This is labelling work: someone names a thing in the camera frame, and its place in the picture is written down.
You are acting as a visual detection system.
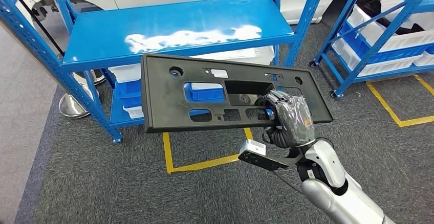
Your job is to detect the pale wrist camera on bracket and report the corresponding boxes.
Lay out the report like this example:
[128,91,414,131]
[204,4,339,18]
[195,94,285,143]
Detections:
[237,139,304,172]

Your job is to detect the white plastic bin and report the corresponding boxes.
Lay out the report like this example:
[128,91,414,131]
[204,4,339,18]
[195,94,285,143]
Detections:
[108,63,142,83]
[331,38,424,77]
[414,51,434,68]
[122,105,145,120]
[346,0,434,52]

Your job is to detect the black plastic license plate frame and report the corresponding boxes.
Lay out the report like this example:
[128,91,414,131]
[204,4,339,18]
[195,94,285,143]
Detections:
[140,53,334,134]

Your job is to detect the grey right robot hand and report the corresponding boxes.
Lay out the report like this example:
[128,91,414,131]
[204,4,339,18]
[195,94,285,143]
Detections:
[254,89,317,149]

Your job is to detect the chrome stanchion with black pole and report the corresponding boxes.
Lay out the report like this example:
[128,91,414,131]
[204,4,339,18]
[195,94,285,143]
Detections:
[2,0,106,119]

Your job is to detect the black parts in bin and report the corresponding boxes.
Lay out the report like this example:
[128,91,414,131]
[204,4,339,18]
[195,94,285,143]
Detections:
[356,0,426,36]

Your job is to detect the blue metal shelf rack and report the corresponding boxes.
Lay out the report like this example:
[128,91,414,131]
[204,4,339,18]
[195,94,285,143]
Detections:
[309,0,434,99]
[0,0,330,144]

